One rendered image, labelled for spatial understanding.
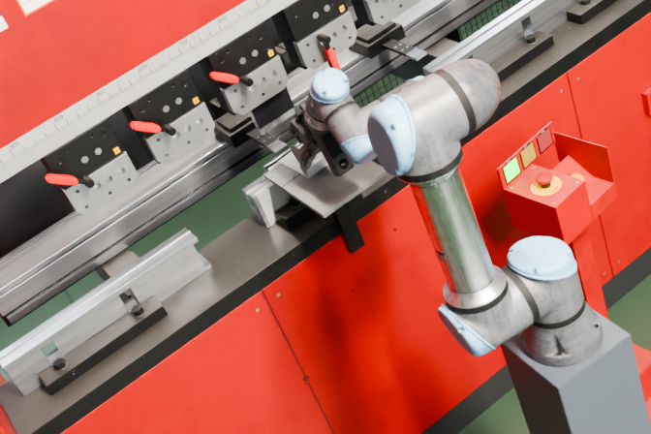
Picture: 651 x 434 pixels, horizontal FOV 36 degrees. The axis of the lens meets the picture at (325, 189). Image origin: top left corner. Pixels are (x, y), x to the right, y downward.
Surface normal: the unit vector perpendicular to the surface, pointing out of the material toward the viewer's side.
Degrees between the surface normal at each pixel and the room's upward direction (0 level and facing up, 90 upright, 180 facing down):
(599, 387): 90
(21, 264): 0
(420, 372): 90
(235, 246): 0
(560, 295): 90
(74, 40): 90
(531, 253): 8
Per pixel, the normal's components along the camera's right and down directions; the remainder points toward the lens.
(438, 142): 0.47, 0.34
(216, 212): -0.33, -0.77
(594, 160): -0.72, 0.58
